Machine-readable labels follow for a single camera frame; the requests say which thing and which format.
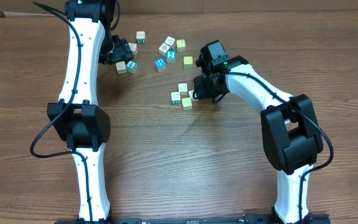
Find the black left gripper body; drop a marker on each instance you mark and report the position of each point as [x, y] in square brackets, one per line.
[123, 51]

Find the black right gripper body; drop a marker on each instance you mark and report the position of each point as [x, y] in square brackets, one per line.
[202, 86]

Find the red number 3 block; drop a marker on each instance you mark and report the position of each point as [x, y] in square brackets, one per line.
[191, 95]

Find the yellow-framed blue picture block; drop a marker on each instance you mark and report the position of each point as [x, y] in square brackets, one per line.
[183, 88]

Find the white-top green-sided block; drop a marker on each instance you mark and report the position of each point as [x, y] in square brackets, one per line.
[186, 103]

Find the white block red drawing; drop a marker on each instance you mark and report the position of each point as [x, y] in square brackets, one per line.
[175, 98]

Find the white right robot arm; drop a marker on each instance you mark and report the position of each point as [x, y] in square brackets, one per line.
[290, 135]

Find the leaf picture wooden block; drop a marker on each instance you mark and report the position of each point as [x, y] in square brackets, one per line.
[133, 48]

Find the butterfly picture wooden block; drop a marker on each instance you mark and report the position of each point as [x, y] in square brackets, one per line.
[121, 67]

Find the green number 4 block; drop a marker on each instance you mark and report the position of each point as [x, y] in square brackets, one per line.
[132, 66]

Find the yellow-top letter P block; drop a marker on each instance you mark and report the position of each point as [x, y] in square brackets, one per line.
[188, 62]

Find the green letter R block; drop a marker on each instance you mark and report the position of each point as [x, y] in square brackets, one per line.
[140, 37]

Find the yellow-top wooden block rear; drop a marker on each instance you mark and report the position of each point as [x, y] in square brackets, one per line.
[181, 45]

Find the blue-top wooden block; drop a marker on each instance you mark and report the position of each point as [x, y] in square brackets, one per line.
[160, 64]

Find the blue number 5 block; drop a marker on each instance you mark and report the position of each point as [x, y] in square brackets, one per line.
[171, 56]

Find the plain wooden picture block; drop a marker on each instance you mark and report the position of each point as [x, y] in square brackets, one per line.
[163, 49]

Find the white-top wooden block rear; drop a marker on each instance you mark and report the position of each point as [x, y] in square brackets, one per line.
[171, 42]

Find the cardboard back panel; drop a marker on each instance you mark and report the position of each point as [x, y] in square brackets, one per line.
[26, 8]

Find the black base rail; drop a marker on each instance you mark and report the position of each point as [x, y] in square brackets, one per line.
[197, 220]

